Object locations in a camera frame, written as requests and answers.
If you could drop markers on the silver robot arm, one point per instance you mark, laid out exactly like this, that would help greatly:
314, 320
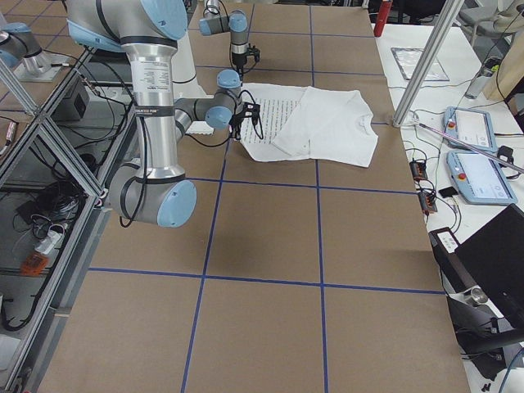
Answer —
216, 20
153, 189

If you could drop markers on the white long-sleeve printed shirt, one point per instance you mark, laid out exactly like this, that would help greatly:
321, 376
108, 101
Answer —
301, 123

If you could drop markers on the orange device on floor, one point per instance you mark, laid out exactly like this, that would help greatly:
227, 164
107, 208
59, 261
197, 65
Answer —
33, 265

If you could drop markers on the teach pendant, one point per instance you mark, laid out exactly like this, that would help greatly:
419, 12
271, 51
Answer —
479, 180
470, 126

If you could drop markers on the black laptop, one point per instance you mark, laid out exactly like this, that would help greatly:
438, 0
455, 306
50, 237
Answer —
491, 258

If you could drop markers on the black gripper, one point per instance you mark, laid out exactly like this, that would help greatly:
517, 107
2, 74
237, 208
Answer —
237, 121
239, 60

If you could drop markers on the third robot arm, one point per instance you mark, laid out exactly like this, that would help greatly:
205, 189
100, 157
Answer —
18, 43

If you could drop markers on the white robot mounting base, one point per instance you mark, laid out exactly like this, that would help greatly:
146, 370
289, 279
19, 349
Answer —
190, 82

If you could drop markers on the upper teach pendant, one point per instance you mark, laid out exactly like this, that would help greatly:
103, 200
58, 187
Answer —
470, 126

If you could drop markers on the red bottle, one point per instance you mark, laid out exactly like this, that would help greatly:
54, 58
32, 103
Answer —
382, 17

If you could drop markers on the aluminium frame post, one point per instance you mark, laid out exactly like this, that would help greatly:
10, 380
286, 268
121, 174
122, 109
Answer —
445, 20

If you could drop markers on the grey water bottle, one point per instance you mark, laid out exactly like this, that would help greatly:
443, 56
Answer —
478, 83

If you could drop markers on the lower teach pendant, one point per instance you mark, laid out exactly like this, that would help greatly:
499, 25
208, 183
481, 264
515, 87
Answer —
479, 180

